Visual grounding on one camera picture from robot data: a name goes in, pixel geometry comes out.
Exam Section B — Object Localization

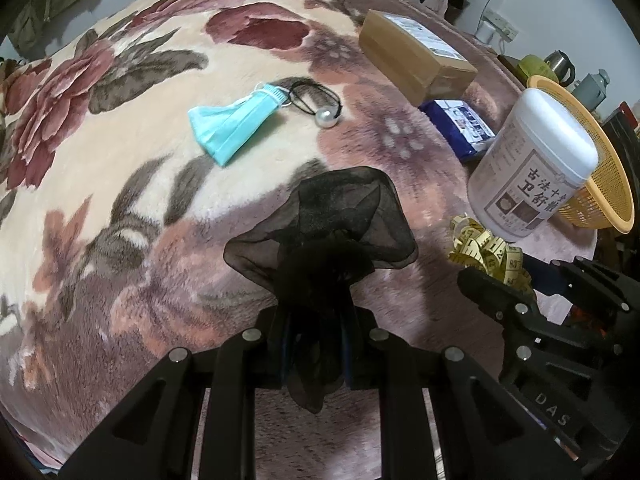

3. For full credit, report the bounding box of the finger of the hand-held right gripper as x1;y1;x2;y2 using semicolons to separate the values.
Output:
522;255;640;341
457;266;608;376

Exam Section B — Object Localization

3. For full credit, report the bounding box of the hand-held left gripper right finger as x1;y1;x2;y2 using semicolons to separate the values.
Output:
345;307;583;480

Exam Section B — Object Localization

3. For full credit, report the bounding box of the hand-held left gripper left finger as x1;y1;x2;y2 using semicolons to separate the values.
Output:
59;307;291;480

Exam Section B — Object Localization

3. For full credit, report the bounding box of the black mesh scrunchie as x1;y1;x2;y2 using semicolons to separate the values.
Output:
224;165;420;415

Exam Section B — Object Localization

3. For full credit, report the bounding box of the yellow tape measure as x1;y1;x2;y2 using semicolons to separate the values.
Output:
448;215;533;291

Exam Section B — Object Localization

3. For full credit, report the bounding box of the orange plastic basket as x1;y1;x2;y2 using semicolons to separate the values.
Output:
526;75;636;235

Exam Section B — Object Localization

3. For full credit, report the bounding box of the white plastic jar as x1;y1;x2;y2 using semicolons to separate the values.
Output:
467;87;599;243

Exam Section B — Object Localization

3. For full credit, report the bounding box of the blue tissue pack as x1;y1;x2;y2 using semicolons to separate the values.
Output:
419;99;497;165

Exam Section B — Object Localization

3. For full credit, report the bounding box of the floral plush blanket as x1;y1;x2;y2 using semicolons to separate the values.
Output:
0;0;598;466

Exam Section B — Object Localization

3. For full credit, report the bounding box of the grey thermos flask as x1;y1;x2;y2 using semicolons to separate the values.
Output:
575;69;612;111

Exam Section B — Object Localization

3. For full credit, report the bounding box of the steel kettle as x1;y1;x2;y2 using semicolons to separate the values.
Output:
544;50;576;87

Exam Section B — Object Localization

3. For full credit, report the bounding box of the green cup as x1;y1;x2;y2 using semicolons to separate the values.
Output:
517;55;560;88

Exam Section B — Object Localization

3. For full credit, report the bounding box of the blue face mask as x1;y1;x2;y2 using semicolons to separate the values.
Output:
187;81;292;167

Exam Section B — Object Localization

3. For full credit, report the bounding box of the brown cardboard box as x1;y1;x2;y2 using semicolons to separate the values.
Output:
358;9;478;107

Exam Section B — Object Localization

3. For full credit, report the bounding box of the white power strip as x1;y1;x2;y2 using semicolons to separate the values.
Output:
479;9;518;43

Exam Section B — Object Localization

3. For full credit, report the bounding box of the olive hanging jacket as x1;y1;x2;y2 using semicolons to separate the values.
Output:
7;0;98;58

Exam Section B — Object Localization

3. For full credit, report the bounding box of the black hair tie with pearl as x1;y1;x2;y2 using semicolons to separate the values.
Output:
289;79;344;129

